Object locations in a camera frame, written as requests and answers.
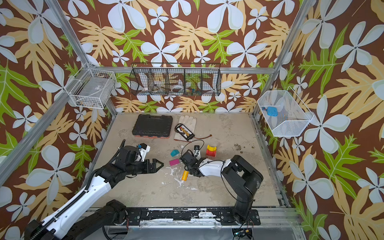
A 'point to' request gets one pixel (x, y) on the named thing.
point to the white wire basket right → (285, 113)
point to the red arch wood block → (211, 153)
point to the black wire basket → (175, 79)
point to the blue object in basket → (272, 111)
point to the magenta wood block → (174, 162)
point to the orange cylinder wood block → (185, 175)
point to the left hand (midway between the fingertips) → (157, 163)
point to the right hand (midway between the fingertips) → (193, 162)
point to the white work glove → (189, 123)
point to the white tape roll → (178, 86)
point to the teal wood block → (174, 152)
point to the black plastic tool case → (152, 126)
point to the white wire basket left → (92, 88)
